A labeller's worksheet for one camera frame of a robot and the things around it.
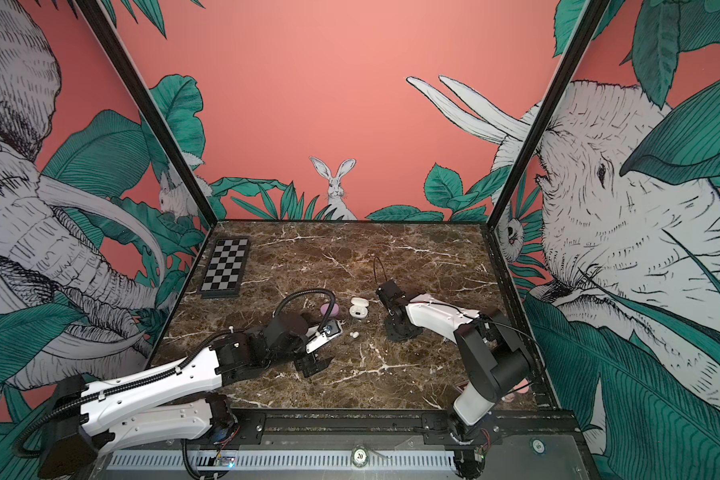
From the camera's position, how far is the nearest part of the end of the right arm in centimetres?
66

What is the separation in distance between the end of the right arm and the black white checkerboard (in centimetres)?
54

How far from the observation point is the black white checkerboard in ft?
3.25
